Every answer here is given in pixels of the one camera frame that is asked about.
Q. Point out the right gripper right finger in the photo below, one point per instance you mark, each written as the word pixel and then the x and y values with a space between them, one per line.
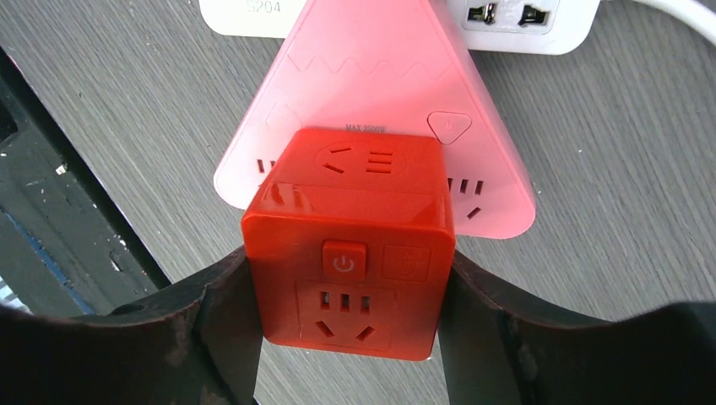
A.
pixel 503 345

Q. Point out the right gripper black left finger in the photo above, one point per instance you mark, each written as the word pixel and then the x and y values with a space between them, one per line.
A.
pixel 197 341

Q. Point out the red cube adapter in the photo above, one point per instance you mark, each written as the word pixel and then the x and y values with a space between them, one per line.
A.
pixel 350 241

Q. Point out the pink triangular socket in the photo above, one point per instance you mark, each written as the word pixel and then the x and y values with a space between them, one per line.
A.
pixel 396 67

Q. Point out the small white power strip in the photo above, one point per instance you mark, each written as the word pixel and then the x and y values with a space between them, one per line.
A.
pixel 540 27

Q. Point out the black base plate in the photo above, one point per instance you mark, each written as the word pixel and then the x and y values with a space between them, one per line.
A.
pixel 66 250

